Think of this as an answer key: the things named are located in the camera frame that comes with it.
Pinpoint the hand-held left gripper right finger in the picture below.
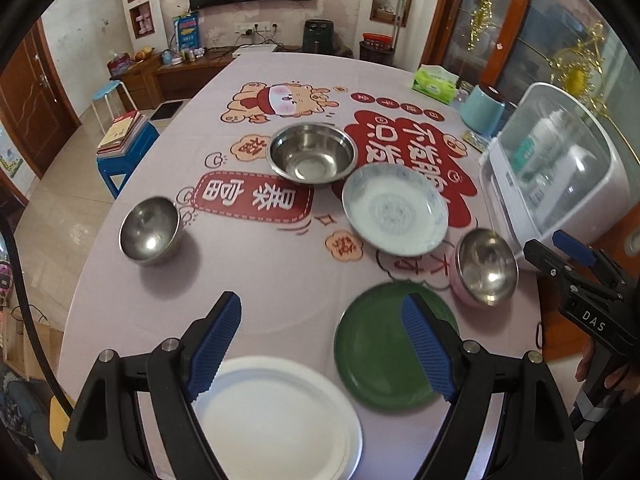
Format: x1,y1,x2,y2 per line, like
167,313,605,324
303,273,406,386
401,292,586,480

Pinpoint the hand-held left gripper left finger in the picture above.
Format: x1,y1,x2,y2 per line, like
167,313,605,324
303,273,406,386
57,290,243,480

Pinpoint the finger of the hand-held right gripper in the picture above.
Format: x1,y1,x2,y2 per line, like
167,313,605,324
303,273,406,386
523,239,608,311
552,230,626,286

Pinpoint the green plate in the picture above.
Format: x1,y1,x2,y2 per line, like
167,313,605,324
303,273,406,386
334,281,461,408

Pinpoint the pink steel bowl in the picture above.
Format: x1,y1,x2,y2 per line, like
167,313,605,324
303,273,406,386
450,227,520,308

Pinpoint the white plate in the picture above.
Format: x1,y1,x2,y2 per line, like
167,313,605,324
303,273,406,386
192,356,363,480

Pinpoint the small steel bowl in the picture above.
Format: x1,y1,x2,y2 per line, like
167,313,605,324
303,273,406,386
118,196,183,267

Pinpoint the blue patterned porcelain plate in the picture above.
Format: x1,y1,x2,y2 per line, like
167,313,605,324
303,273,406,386
341,163,449,256

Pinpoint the large steel bowl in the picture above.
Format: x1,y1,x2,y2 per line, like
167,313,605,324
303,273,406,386
266,122,357,188

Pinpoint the person's right hand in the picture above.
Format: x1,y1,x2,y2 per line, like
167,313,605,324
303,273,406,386
575,342,632,396

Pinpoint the printed lilac tablecloth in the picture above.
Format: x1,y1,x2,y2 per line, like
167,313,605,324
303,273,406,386
57,50,546,480

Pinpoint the white dish steriliser cabinet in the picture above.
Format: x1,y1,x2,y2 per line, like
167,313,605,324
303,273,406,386
478,81,628,278

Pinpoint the black clothing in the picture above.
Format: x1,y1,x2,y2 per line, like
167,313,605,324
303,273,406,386
580,410,640,480

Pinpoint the light blue canister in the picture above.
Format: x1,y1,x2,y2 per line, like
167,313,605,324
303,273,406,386
460,84,507,136

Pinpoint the gold flower ornament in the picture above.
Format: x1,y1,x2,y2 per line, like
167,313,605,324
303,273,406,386
550,25,616,111

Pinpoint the yellow plastic stool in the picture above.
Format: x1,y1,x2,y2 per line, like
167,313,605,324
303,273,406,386
47,395,76,453

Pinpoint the cardboard box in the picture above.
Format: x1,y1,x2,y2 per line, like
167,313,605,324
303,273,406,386
0,310,66,381

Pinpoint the blue plastic stool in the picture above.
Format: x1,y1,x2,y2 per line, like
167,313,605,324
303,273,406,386
96,122,161,200

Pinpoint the green tissue box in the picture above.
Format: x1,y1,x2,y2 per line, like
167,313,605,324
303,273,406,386
412,65,460,102

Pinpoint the stack of books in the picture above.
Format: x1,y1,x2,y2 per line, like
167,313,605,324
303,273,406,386
96,110,151,155

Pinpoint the glass sliding door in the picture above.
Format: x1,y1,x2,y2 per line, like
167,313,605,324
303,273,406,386
440,0,621,126

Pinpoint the hanging gold tinsel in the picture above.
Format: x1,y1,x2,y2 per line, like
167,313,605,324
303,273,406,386
469,0,501,52

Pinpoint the wooden television cabinet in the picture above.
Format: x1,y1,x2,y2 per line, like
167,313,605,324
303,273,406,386
122,45,301,111

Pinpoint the black basket with red lid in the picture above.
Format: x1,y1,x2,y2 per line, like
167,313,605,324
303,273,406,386
359,33,396,63

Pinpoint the white stool with blue seat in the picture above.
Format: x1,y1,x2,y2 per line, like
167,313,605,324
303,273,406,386
91,80,132,131

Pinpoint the dark brown wooden door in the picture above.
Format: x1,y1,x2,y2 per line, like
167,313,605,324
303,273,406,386
0,20,81,178

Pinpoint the blue standing poster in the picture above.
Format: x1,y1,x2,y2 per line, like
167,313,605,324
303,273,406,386
172,12,201,53

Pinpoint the black air fryer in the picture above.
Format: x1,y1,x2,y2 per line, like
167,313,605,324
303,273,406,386
302,19,335,53

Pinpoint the black cable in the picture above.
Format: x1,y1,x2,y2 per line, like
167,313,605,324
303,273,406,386
0,220,76,411

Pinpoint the white wall shelf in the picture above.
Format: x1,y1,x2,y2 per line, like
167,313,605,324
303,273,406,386
117,0,161,41

